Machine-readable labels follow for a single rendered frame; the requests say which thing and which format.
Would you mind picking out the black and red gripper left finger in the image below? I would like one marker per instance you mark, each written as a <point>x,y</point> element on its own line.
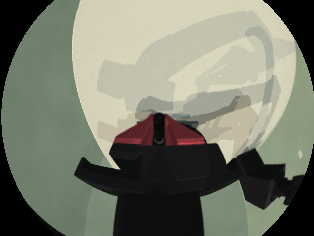
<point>138,134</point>

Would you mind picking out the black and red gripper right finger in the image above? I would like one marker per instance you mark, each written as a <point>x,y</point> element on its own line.
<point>180,135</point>

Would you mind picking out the grey bench vise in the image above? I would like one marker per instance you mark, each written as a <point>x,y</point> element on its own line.
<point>159,127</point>

